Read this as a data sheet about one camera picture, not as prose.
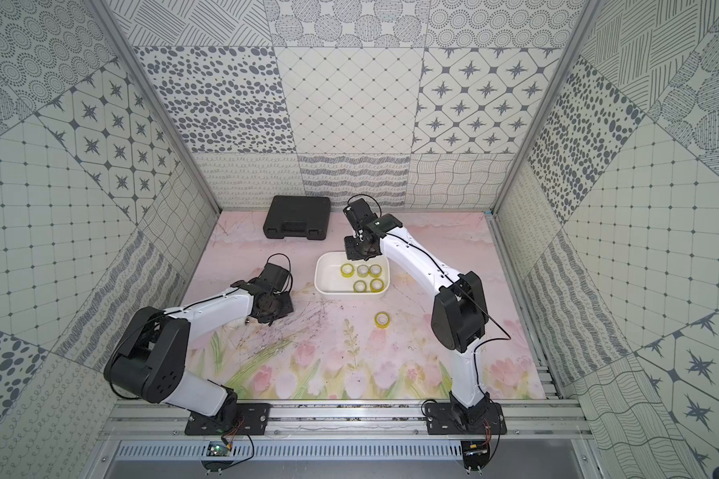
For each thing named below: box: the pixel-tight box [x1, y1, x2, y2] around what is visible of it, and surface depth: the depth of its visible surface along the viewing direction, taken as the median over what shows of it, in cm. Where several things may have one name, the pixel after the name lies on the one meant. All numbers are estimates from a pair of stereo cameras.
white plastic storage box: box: [313, 251, 391, 297], surface depth 101 cm
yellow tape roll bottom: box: [369, 278, 385, 293], surface depth 100 cm
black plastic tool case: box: [262, 195, 331, 241], surface depth 119 cm
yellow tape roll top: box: [368, 263, 383, 279], surface depth 103 cm
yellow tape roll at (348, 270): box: [339, 262, 356, 279], surface depth 103 cm
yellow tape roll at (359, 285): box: [352, 279, 367, 293], surface depth 100 cm
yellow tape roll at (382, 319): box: [374, 311, 391, 330], surface depth 93 cm
